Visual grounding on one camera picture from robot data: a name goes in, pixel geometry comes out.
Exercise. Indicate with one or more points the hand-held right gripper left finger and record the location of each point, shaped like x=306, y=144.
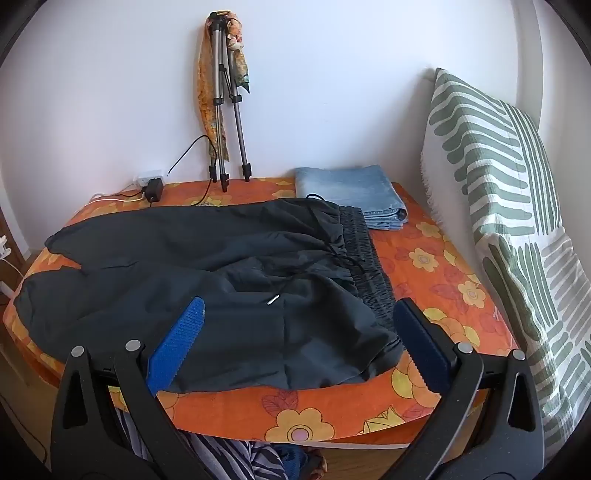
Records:
x=178, y=341

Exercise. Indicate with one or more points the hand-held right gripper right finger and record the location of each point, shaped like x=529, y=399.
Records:
x=422, y=341

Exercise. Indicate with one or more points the dark grey pants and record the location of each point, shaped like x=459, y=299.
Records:
x=184, y=258

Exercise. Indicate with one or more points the orange floral tablecloth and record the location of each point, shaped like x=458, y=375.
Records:
x=415, y=258

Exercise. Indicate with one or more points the person's striped clothing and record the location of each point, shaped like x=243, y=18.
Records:
x=221, y=457

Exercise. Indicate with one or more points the black power adapter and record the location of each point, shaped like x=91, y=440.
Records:
x=153, y=190

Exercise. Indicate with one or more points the white power strip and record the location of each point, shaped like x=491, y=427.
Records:
x=147, y=175

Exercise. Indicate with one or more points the folded light blue jeans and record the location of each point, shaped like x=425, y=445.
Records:
x=341, y=189

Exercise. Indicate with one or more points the white plug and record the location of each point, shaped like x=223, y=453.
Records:
x=4, y=247

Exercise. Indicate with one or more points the silver tripod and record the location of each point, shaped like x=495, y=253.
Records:
x=238, y=120

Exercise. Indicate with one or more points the orange floral scarf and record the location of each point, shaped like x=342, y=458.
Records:
x=205, y=101

